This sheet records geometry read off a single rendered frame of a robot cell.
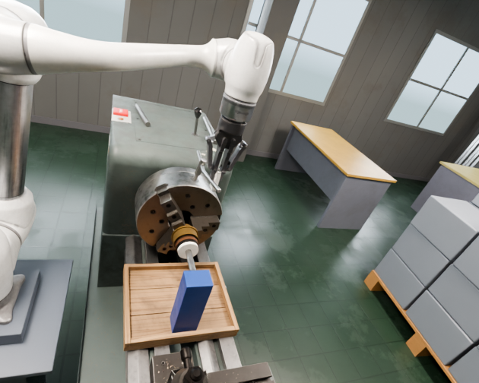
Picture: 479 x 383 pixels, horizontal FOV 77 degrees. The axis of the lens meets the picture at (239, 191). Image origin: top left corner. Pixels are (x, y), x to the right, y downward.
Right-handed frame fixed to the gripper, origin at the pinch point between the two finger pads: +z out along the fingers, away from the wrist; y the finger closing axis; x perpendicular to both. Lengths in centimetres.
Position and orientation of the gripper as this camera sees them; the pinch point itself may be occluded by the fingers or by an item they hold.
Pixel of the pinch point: (214, 179)
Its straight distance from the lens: 92.3
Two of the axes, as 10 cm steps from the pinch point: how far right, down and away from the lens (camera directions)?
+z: -3.0, 8.2, 4.9
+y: 9.1, 0.8, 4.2
